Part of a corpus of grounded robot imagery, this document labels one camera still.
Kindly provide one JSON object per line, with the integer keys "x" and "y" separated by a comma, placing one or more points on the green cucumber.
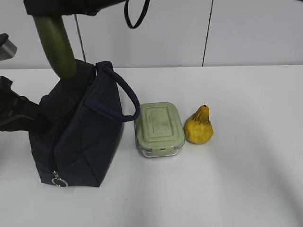
{"x": 56, "y": 45}

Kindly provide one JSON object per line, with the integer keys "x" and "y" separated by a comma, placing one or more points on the green lid glass container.
{"x": 159, "y": 130}

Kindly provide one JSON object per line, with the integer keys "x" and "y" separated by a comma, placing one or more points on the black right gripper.
{"x": 67, "y": 7}

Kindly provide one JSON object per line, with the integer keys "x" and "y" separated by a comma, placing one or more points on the yellow pear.
{"x": 198, "y": 128}

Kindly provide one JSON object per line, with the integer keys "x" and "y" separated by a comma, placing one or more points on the navy blue lunch bag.
{"x": 86, "y": 115}

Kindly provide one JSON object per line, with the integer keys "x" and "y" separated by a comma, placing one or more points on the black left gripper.
{"x": 18, "y": 113}

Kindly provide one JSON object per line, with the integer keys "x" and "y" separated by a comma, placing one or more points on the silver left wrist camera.
{"x": 7, "y": 48}

